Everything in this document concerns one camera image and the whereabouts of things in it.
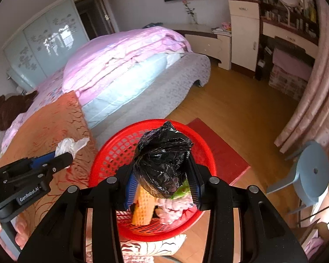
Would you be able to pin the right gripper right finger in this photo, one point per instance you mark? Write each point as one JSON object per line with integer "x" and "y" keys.
{"x": 264, "y": 235}

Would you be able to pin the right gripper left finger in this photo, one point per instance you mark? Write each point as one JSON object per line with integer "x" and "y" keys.
{"x": 61, "y": 235}

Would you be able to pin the white tissue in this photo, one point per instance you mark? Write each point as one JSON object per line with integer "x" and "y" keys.
{"x": 69, "y": 145}

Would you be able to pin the green pea snack packet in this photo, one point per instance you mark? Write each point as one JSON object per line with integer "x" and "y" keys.
{"x": 182, "y": 191}

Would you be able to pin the black plastic bag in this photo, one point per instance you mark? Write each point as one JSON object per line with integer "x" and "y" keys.
{"x": 159, "y": 163}

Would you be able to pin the person left hand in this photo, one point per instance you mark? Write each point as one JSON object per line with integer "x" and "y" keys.
{"x": 21, "y": 238}

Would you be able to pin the brown plush teddy bear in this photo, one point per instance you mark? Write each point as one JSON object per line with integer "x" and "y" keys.
{"x": 12, "y": 107}

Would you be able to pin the red floor mat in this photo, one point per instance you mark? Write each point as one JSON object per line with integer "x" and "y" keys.
{"x": 230, "y": 165}

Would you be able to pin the blue plastic stool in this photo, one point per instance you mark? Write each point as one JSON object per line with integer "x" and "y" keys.
{"x": 309, "y": 175}

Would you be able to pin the orange rose pattern blanket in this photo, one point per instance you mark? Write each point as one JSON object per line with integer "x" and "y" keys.
{"x": 61, "y": 235}

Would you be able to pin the pink floral bed sheet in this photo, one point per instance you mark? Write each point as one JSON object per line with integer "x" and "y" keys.
{"x": 48, "y": 92}

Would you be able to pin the red plastic mesh basket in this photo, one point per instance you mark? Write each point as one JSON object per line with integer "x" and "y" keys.
{"x": 119, "y": 151}

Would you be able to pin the pink curtain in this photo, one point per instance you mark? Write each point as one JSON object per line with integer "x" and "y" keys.
{"x": 310, "y": 120}

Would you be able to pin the glass sliding door wardrobe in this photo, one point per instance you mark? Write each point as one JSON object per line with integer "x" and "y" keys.
{"x": 44, "y": 44}

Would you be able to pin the pink folded duvet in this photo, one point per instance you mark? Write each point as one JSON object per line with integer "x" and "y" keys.
{"x": 99, "y": 62}

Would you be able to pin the round grey bed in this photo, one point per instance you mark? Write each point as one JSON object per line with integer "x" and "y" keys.
{"x": 152, "y": 89}

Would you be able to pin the dark wooden door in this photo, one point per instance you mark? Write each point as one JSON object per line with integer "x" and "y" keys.
{"x": 95, "y": 18}

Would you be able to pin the white low tv cabinet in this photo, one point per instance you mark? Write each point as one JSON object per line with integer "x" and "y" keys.
{"x": 204, "y": 40}

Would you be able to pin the dark wood dressing table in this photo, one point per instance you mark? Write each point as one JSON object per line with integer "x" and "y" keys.
{"x": 287, "y": 54}

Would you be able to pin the white tall cabinet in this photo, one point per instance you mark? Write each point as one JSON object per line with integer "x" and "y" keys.
{"x": 245, "y": 29}

